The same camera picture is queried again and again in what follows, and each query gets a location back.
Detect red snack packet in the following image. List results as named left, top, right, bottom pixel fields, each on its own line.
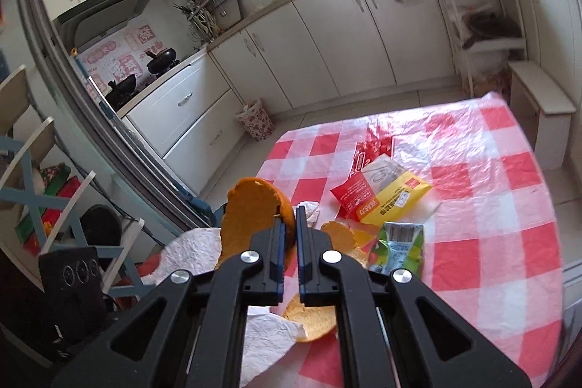
left=330, top=171, right=379, bottom=221

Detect white door base cabinets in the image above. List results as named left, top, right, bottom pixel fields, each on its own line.
left=208, top=0, right=461, bottom=112

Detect grey sliding door frame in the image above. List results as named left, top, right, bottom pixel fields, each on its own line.
left=17, top=0, right=214, bottom=231

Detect pink patterned backsplash sheet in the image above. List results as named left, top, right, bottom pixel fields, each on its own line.
left=74, top=23, right=161, bottom=94

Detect white shelf rack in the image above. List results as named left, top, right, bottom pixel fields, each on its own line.
left=435, top=0, right=529, bottom=94

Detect wall utensil rack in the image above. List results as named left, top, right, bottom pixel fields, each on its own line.
left=174, top=0, right=242, bottom=44

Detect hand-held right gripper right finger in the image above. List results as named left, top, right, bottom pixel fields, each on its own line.
left=295, top=206, right=531, bottom=388

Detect black wok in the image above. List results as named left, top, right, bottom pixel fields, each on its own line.
left=106, top=74, right=138, bottom=108
left=145, top=47, right=178, bottom=76

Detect green foil wrapper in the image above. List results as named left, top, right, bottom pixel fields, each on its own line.
left=365, top=221, right=426, bottom=278

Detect white low stool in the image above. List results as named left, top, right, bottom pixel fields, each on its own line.
left=506, top=61, right=578, bottom=171

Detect red green patterned bundle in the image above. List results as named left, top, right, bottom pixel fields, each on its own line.
left=15, top=163, right=83, bottom=256

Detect orange peel piece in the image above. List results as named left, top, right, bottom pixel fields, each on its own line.
left=320, top=221, right=358, bottom=253
left=282, top=293, right=338, bottom=343

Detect dark lidded pot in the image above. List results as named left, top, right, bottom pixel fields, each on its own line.
left=463, top=12, right=522, bottom=49

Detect blue white shoe rack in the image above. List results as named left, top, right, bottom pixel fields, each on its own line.
left=0, top=65, right=147, bottom=303

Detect range hood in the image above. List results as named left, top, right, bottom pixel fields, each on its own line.
left=51, top=0, right=176, bottom=49

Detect crumpled white paper towel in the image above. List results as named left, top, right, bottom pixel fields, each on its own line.
left=150, top=228, right=306, bottom=388

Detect yellow snack packet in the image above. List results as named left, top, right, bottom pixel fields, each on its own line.
left=358, top=171, right=433, bottom=228

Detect black shoe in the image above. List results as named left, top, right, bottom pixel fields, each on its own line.
left=79, top=203, right=124, bottom=249

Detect silver foil packet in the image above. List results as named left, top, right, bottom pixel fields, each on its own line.
left=363, top=153, right=406, bottom=189

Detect floral fabric basket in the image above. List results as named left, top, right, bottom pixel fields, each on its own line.
left=235, top=98, right=275, bottom=141

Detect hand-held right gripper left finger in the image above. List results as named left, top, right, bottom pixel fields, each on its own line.
left=52, top=217, right=286, bottom=388

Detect red gold patterned packet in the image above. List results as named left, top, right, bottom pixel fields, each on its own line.
left=348, top=120, right=397, bottom=185

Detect orange slipper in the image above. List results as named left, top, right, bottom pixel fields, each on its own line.
left=116, top=252, right=165, bottom=312

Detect red checked tablecloth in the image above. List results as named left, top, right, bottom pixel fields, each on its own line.
left=246, top=92, right=567, bottom=388

